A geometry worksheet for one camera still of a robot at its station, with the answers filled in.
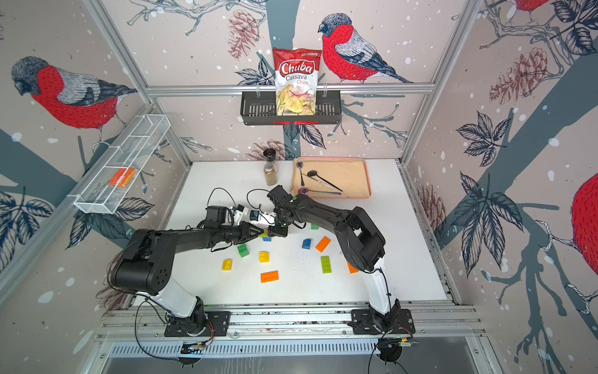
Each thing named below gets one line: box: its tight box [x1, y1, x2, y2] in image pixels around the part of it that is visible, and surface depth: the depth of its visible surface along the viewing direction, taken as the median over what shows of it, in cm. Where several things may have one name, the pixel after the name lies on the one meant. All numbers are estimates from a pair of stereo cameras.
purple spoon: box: [297, 187, 342, 195], surface depth 112 cm
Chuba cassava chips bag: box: [273, 47, 322, 117], surface depth 87 cm
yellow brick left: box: [221, 259, 233, 272], surface depth 87 cm
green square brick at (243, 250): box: [237, 243, 250, 258], surface depth 89 cm
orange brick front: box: [260, 270, 280, 284], surface depth 85 cm
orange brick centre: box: [314, 235, 332, 254], surface depth 94 cm
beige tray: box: [290, 156, 372, 199], surface depth 116 cm
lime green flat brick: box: [320, 255, 333, 275], surface depth 87 cm
